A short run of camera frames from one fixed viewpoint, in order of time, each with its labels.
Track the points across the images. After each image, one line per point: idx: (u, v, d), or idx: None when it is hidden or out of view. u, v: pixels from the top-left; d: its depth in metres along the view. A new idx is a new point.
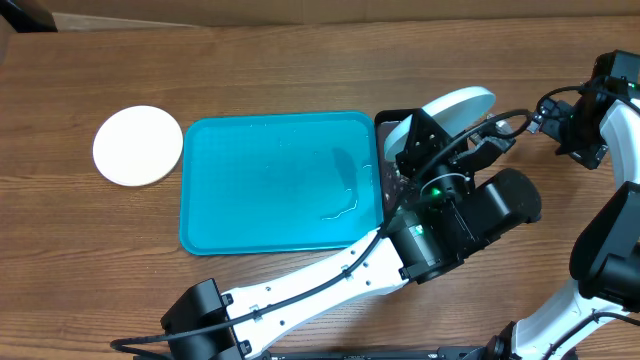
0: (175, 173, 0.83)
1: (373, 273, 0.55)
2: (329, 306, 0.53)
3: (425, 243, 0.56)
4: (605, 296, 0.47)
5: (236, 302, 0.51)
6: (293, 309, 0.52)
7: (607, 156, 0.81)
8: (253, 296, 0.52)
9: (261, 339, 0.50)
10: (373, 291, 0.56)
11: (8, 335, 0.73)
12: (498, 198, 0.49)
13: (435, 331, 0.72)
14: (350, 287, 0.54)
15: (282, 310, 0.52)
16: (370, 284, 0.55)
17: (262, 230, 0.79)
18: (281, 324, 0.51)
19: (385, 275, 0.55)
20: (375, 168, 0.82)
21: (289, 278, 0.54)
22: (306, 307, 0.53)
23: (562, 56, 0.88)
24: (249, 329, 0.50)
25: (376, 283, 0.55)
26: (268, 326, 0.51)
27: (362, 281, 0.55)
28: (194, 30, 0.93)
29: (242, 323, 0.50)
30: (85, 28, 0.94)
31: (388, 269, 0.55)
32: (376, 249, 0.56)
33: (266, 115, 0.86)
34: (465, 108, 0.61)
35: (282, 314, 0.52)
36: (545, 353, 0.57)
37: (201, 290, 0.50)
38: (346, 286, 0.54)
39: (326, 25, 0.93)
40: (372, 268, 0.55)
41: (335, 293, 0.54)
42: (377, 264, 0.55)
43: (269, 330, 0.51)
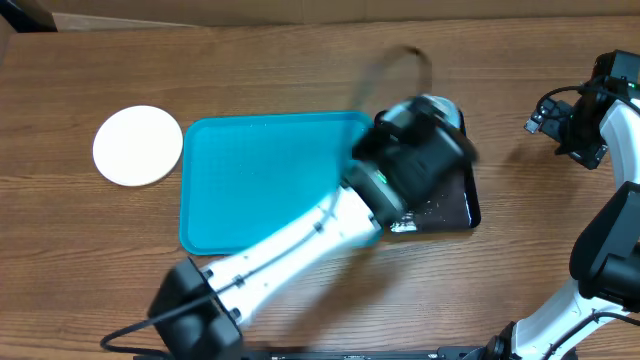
0: (175, 173, 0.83)
1: (345, 222, 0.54)
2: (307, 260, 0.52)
3: (390, 188, 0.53)
4: (605, 296, 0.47)
5: (216, 274, 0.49)
6: (273, 271, 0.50)
7: (607, 156, 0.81)
8: (231, 268, 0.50)
9: (249, 304, 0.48)
10: (349, 239, 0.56)
11: (9, 335, 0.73)
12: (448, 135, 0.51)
13: (435, 331, 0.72)
14: (325, 238, 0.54)
15: (262, 274, 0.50)
16: (345, 233, 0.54)
17: (262, 230, 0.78)
18: (264, 287, 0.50)
19: (357, 221, 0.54)
20: None
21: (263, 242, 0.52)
22: (285, 268, 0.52)
23: (563, 56, 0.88)
24: (233, 298, 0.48)
25: (348, 231, 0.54)
26: (252, 292, 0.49)
27: (336, 231, 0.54)
28: (194, 29, 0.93)
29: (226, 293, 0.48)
30: (86, 28, 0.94)
31: (359, 216, 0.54)
32: (343, 200, 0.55)
33: (266, 115, 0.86)
34: None
35: (264, 278, 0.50)
36: (545, 353, 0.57)
37: (178, 272, 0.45)
38: (321, 240, 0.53)
39: (326, 25, 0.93)
40: (342, 218, 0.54)
41: (311, 245, 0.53)
42: (348, 216, 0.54)
43: (254, 295, 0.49)
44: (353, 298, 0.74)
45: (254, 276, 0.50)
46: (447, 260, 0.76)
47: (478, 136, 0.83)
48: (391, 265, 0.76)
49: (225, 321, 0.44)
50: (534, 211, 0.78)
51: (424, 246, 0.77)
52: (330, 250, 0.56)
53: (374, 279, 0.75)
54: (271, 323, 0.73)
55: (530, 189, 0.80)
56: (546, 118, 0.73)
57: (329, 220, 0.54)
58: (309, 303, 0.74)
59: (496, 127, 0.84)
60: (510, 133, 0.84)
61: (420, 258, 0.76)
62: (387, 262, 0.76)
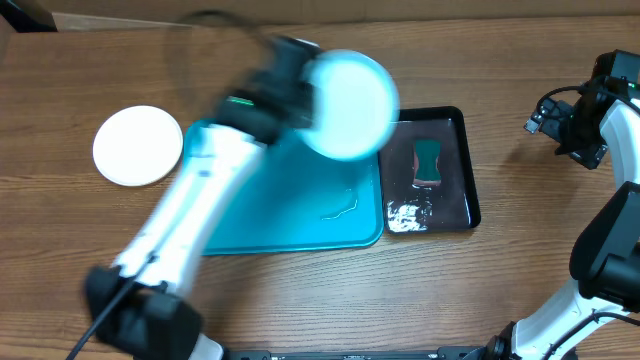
0: (174, 173, 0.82)
1: (227, 156, 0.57)
2: (211, 205, 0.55)
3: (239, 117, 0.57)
4: (605, 296, 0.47)
5: (126, 264, 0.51)
6: (184, 231, 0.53)
7: (607, 156, 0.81)
8: (136, 255, 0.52)
9: (173, 269, 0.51)
10: (243, 171, 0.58)
11: (9, 335, 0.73)
12: (284, 58, 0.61)
13: (435, 331, 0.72)
14: (220, 179, 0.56)
15: (173, 239, 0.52)
16: (234, 166, 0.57)
17: (262, 230, 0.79)
18: (181, 248, 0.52)
19: (237, 152, 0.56)
20: (376, 169, 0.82)
21: (160, 213, 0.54)
22: (191, 222, 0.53)
23: (563, 56, 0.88)
24: (154, 272, 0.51)
25: (237, 162, 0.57)
26: (171, 258, 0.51)
27: (224, 169, 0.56)
28: (194, 30, 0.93)
29: (145, 273, 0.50)
30: (86, 28, 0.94)
31: (239, 147, 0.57)
32: (219, 137, 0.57)
33: None
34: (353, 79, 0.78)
35: (178, 241, 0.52)
36: (545, 353, 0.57)
37: (93, 282, 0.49)
38: (210, 184, 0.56)
39: (327, 25, 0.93)
40: (225, 155, 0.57)
41: (209, 191, 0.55)
42: (225, 152, 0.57)
43: (174, 260, 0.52)
44: (352, 297, 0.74)
45: (165, 247, 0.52)
46: (447, 260, 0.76)
47: (478, 136, 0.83)
48: (390, 265, 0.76)
49: (159, 295, 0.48)
50: (534, 211, 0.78)
51: (424, 246, 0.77)
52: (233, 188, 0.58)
53: (373, 279, 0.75)
54: (271, 323, 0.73)
55: (530, 189, 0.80)
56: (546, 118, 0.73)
57: (214, 164, 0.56)
58: (309, 302, 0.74)
59: (496, 127, 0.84)
60: (510, 133, 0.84)
61: (419, 257, 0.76)
62: (386, 262, 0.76)
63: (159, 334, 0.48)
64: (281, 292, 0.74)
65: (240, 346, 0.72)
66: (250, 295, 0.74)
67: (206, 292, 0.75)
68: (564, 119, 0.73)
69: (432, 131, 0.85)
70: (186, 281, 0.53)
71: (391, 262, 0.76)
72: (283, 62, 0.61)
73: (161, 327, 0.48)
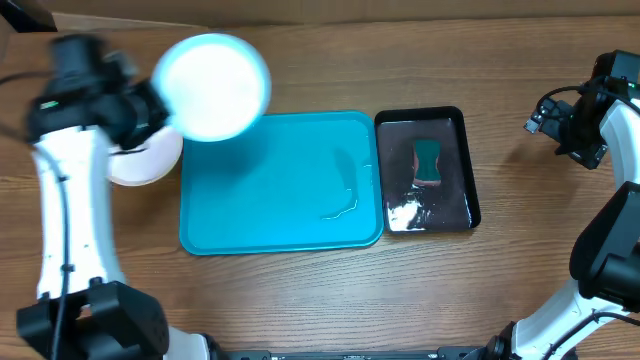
0: (175, 174, 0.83)
1: (65, 153, 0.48)
2: (90, 200, 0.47)
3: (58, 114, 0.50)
4: (605, 296, 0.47)
5: (48, 287, 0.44)
6: (81, 229, 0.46)
7: (607, 157, 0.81)
8: (51, 275, 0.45)
9: (92, 263, 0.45)
10: (101, 163, 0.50)
11: (9, 335, 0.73)
12: (79, 52, 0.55)
13: (435, 331, 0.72)
14: (82, 171, 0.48)
15: (71, 242, 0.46)
16: (84, 159, 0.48)
17: (261, 229, 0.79)
18: (86, 247, 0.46)
19: (76, 143, 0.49)
20: (376, 169, 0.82)
21: (50, 223, 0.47)
22: (84, 220, 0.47)
23: (563, 57, 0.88)
24: (77, 276, 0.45)
25: (84, 155, 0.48)
26: (84, 258, 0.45)
27: (77, 163, 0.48)
28: (194, 30, 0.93)
29: (70, 282, 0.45)
30: (86, 28, 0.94)
31: (75, 141, 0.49)
32: (50, 141, 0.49)
33: (266, 115, 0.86)
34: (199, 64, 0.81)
35: (78, 242, 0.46)
36: (545, 353, 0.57)
37: (25, 333, 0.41)
38: (77, 184, 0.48)
39: (326, 25, 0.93)
40: (67, 153, 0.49)
41: (82, 187, 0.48)
42: (66, 150, 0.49)
43: (88, 258, 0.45)
44: (352, 297, 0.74)
45: (71, 254, 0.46)
46: (447, 260, 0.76)
47: (479, 136, 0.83)
48: (390, 265, 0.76)
49: (98, 291, 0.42)
50: (534, 211, 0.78)
51: (424, 245, 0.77)
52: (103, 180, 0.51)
53: (373, 279, 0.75)
54: (271, 323, 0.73)
55: (530, 189, 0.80)
56: (546, 118, 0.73)
57: (62, 166, 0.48)
58: (308, 303, 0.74)
59: (496, 127, 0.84)
60: (510, 133, 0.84)
61: (420, 257, 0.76)
62: (386, 262, 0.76)
63: (124, 329, 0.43)
64: (281, 292, 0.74)
65: (240, 346, 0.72)
66: (250, 295, 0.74)
67: (206, 292, 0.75)
68: (564, 118, 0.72)
69: (432, 131, 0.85)
70: (115, 271, 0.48)
71: (391, 262, 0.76)
72: (74, 59, 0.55)
73: (121, 323, 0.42)
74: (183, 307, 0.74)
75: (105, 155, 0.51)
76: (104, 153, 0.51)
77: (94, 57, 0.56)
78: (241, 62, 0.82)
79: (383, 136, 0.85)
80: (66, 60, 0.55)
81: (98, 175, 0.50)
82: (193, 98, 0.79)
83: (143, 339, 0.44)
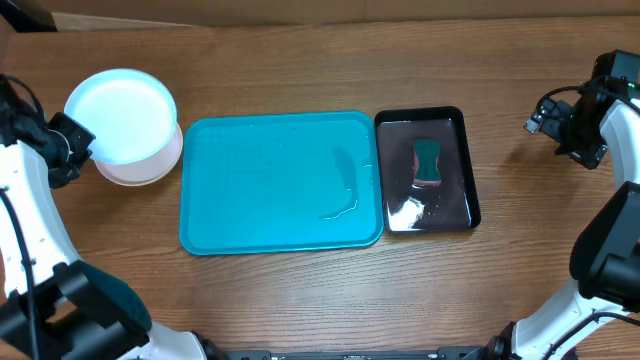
0: (175, 174, 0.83)
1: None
2: (31, 195, 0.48)
3: None
4: (605, 296, 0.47)
5: (16, 283, 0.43)
6: (30, 222, 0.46)
7: (607, 156, 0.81)
8: (13, 274, 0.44)
9: (54, 247, 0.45)
10: (36, 172, 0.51)
11: None
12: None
13: (435, 331, 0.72)
14: (18, 179, 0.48)
15: (27, 238, 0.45)
16: (19, 167, 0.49)
17: (261, 230, 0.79)
18: (42, 240, 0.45)
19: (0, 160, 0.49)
20: (376, 169, 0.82)
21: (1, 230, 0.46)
22: (30, 214, 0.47)
23: (563, 57, 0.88)
24: (40, 267, 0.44)
25: (17, 164, 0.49)
26: (43, 250, 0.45)
27: (12, 173, 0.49)
28: (194, 30, 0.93)
29: (36, 277, 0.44)
30: (85, 28, 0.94)
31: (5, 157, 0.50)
32: None
33: (266, 115, 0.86)
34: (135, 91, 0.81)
35: (32, 236, 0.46)
36: (545, 353, 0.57)
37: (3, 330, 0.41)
38: (18, 187, 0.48)
39: (326, 25, 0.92)
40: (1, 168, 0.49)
41: (23, 189, 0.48)
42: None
43: (45, 249, 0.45)
44: (352, 297, 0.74)
45: (28, 249, 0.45)
46: (447, 259, 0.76)
47: (479, 136, 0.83)
48: (390, 265, 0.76)
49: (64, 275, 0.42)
50: (534, 211, 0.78)
51: (424, 245, 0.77)
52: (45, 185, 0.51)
53: (374, 279, 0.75)
54: (271, 323, 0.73)
55: (530, 189, 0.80)
56: (545, 118, 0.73)
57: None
58: (308, 303, 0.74)
59: (496, 127, 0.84)
60: (510, 133, 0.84)
61: (420, 257, 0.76)
62: (386, 262, 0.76)
63: (100, 305, 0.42)
64: (281, 292, 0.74)
65: (240, 346, 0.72)
66: (250, 295, 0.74)
67: (206, 292, 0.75)
68: (564, 118, 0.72)
69: (432, 131, 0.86)
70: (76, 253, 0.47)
71: (391, 262, 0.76)
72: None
73: (95, 301, 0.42)
74: (183, 307, 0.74)
75: (38, 167, 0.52)
76: (37, 164, 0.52)
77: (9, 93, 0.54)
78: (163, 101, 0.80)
79: (383, 136, 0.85)
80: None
81: (37, 177, 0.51)
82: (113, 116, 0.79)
83: (123, 313, 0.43)
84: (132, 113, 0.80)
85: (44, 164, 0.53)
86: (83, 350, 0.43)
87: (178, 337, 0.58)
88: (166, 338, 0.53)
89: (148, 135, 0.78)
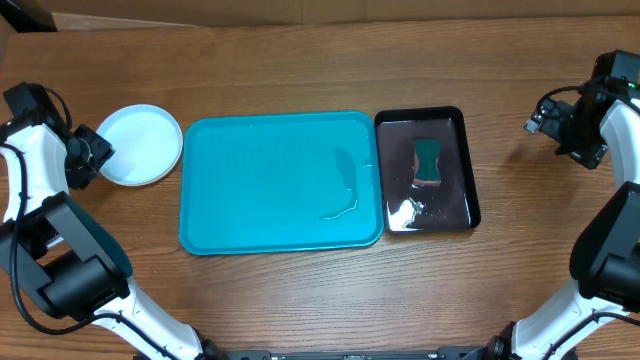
0: (175, 173, 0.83)
1: (18, 139, 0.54)
2: (42, 157, 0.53)
3: (13, 127, 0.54)
4: (605, 296, 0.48)
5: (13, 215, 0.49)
6: (34, 169, 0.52)
7: (607, 156, 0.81)
8: (11, 206, 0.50)
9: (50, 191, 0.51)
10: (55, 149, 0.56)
11: (8, 335, 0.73)
12: (31, 93, 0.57)
13: (435, 331, 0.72)
14: (35, 148, 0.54)
15: (30, 182, 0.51)
16: (37, 139, 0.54)
17: (261, 230, 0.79)
18: (41, 183, 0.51)
19: (20, 132, 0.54)
20: (375, 169, 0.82)
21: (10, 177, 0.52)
22: (39, 168, 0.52)
23: (563, 57, 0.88)
24: (34, 201, 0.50)
25: (35, 138, 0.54)
26: (39, 189, 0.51)
27: (31, 142, 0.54)
28: (194, 29, 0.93)
29: (29, 208, 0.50)
30: (85, 28, 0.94)
31: (26, 133, 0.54)
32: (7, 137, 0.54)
33: (266, 115, 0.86)
34: (148, 119, 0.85)
35: (35, 181, 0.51)
36: (545, 353, 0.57)
37: None
38: (33, 152, 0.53)
39: (326, 25, 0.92)
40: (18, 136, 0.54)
41: (35, 148, 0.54)
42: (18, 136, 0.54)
43: (43, 190, 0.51)
44: (352, 297, 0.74)
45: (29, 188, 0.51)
46: (447, 260, 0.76)
47: (479, 136, 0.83)
48: (390, 265, 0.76)
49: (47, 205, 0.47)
50: (534, 211, 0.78)
51: (424, 245, 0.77)
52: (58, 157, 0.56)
53: (373, 279, 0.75)
54: (271, 323, 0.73)
55: (530, 189, 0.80)
56: (546, 118, 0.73)
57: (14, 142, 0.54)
58: (308, 303, 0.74)
59: (496, 127, 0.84)
60: (510, 133, 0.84)
61: (419, 257, 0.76)
62: (386, 262, 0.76)
63: (77, 233, 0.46)
64: (281, 292, 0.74)
65: (240, 346, 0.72)
66: (250, 295, 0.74)
67: (205, 292, 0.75)
68: (564, 118, 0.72)
69: (432, 131, 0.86)
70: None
71: (391, 262, 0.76)
72: (24, 98, 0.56)
73: (73, 230, 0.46)
74: (183, 307, 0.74)
75: (57, 148, 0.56)
76: (56, 146, 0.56)
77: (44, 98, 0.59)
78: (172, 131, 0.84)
79: (383, 135, 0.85)
80: (17, 103, 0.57)
81: (53, 146, 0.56)
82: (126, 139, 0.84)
83: (100, 247, 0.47)
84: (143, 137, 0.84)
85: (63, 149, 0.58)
86: (65, 285, 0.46)
87: (180, 327, 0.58)
88: (153, 305, 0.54)
89: (142, 166, 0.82)
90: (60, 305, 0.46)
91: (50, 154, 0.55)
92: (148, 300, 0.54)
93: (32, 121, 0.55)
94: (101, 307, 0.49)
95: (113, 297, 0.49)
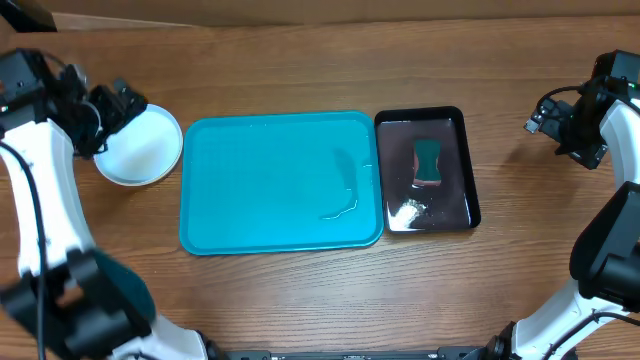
0: (175, 173, 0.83)
1: (24, 144, 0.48)
2: (53, 168, 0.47)
3: (13, 116, 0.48)
4: (605, 296, 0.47)
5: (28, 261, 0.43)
6: (50, 200, 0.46)
7: (607, 156, 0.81)
8: (29, 250, 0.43)
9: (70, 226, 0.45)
10: (64, 153, 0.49)
11: (9, 335, 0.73)
12: (28, 67, 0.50)
13: (435, 331, 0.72)
14: (44, 158, 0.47)
15: (46, 216, 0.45)
16: (46, 145, 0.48)
17: (261, 230, 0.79)
18: (59, 219, 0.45)
19: (31, 138, 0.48)
20: (375, 169, 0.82)
21: (21, 199, 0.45)
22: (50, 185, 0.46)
23: (563, 57, 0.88)
24: (54, 246, 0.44)
25: (45, 143, 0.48)
26: (58, 228, 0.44)
27: (39, 151, 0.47)
28: (194, 29, 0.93)
29: (50, 257, 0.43)
30: (85, 28, 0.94)
31: (34, 135, 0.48)
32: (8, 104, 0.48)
33: (266, 115, 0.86)
34: (148, 120, 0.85)
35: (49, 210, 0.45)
36: (545, 353, 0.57)
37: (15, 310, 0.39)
38: (43, 165, 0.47)
39: (326, 25, 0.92)
40: (27, 143, 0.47)
41: (48, 173, 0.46)
42: (24, 139, 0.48)
43: (62, 229, 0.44)
44: (352, 297, 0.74)
45: (45, 225, 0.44)
46: (447, 260, 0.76)
47: (479, 136, 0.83)
48: (390, 265, 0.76)
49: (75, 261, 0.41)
50: (534, 211, 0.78)
51: (424, 245, 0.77)
52: (68, 163, 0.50)
53: (374, 279, 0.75)
54: (271, 323, 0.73)
55: (530, 189, 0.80)
56: (545, 118, 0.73)
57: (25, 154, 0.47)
58: (308, 302, 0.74)
59: (496, 127, 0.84)
60: (510, 132, 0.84)
61: (420, 257, 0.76)
62: (386, 262, 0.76)
63: (105, 295, 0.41)
64: (281, 292, 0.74)
65: (240, 346, 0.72)
66: (250, 295, 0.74)
67: (206, 292, 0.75)
68: (564, 119, 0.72)
69: (432, 131, 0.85)
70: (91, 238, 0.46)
71: (391, 262, 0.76)
72: (21, 72, 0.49)
73: (101, 291, 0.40)
74: (183, 307, 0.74)
75: (64, 147, 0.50)
76: (65, 142, 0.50)
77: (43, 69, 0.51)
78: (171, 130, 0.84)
79: (383, 135, 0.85)
80: (11, 74, 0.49)
81: (61, 153, 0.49)
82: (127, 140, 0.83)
83: (129, 303, 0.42)
84: (144, 137, 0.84)
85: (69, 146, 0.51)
86: (86, 339, 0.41)
87: (180, 330, 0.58)
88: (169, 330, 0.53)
89: (144, 166, 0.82)
90: (79, 354, 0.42)
91: (59, 164, 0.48)
92: (168, 331, 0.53)
93: (36, 115, 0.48)
94: (122, 350, 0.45)
95: (134, 340, 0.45)
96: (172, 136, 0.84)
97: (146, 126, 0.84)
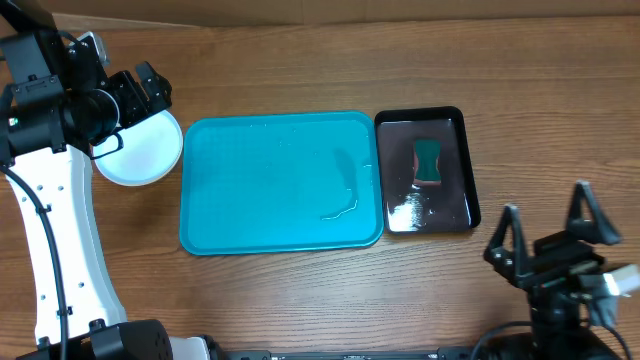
0: (175, 173, 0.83)
1: (41, 179, 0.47)
2: (75, 212, 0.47)
3: (25, 128, 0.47)
4: None
5: (48, 331, 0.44)
6: (74, 268, 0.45)
7: (607, 157, 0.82)
8: (47, 319, 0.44)
9: (88, 284, 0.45)
10: (83, 195, 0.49)
11: (9, 335, 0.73)
12: (38, 50, 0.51)
13: (435, 332, 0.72)
14: (64, 197, 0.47)
15: (67, 275, 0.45)
16: (65, 184, 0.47)
17: (261, 230, 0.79)
18: (82, 287, 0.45)
19: (49, 170, 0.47)
20: (375, 169, 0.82)
21: (39, 249, 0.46)
22: (67, 235, 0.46)
23: (562, 57, 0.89)
24: (78, 319, 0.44)
25: (63, 178, 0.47)
26: (83, 298, 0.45)
27: (56, 190, 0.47)
28: (194, 30, 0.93)
29: (71, 328, 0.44)
30: (86, 28, 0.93)
31: (52, 166, 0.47)
32: (24, 92, 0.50)
33: (265, 115, 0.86)
34: (152, 121, 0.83)
35: (67, 264, 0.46)
36: None
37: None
38: (58, 211, 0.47)
39: (326, 25, 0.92)
40: (45, 181, 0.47)
41: (71, 234, 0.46)
42: (40, 174, 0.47)
43: (86, 299, 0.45)
44: (352, 297, 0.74)
45: (63, 276, 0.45)
46: (447, 260, 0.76)
47: (479, 136, 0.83)
48: (390, 265, 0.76)
49: (101, 339, 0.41)
50: (534, 211, 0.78)
51: (424, 246, 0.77)
52: (88, 201, 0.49)
53: (374, 279, 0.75)
54: (271, 323, 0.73)
55: (530, 189, 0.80)
56: (521, 243, 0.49)
57: (43, 192, 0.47)
58: (308, 302, 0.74)
59: (496, 127, 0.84)
60: (510, 132, 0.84)
61: (420, 257, 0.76)
62: (386, 262, 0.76)
63: None
64: (281, 292, 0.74)
65: (241, 346, 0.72)
66: (250, 295, 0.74)
67: (206, 292, 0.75)
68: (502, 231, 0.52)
69: (432, 131, 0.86)
70: (115, 302, 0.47)
71: (391, 262, 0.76)
72: (31, 60, 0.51)
73: None
74: (183, 307, 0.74)
75: (85, 171, 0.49)
76: (84, 170, 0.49)
77: (52, 52, 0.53)
78: (173, 132, 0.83)
79: (383, 135, 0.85)
80: (22, 64, 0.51)
81: (83, 204, 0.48)
82: (127, 139, 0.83)
83: None
84: (144, 138, 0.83)
85: (90, 167, 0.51)
86: None
87: (177, 342, 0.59)
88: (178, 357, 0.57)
89: (140, 165, 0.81)
90: None
91: (80, 208, 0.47)
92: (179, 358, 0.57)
93: (49, 126, 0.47)
94: None
95: None
96: (172, 139, 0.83)
97: (148, 128, 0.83)
